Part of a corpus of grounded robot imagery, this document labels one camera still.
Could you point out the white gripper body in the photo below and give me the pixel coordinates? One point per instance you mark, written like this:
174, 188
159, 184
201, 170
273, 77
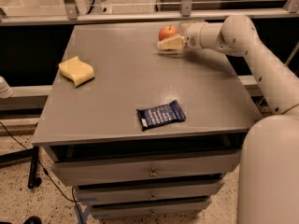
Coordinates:
192, 36

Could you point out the red apple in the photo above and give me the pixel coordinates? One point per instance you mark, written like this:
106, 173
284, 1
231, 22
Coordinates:
167, 31

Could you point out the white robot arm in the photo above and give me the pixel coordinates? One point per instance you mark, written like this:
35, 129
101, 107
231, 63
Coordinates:
268, 186

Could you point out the blue rxbar wrapper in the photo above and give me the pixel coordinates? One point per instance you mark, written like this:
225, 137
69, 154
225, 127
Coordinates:
160, 115

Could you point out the grey drawer cabinet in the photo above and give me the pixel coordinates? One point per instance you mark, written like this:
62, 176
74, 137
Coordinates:
98, 120

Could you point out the yellow sponge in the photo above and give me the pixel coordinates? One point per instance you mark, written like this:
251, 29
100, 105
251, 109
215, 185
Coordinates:
76, 70

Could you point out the top grey drawer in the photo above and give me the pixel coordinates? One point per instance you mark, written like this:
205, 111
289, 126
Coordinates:
82, 173

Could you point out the grey drawer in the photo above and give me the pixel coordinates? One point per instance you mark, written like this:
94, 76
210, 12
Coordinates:
82, 173
150, 192
149, 208

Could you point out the middle grey drawer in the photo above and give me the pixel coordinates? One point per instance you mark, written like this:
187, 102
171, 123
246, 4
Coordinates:
150, 192

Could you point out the white object at left edge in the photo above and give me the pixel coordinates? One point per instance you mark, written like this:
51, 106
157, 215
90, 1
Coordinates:
5, 89

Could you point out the bottom grey drawer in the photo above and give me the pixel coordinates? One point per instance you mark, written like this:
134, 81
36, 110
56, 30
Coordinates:
149, 208

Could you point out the black stand leg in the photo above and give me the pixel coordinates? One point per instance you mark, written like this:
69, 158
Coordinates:
34, 180

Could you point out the metal railing frame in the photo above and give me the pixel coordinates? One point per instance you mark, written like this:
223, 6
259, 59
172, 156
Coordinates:
39, 12

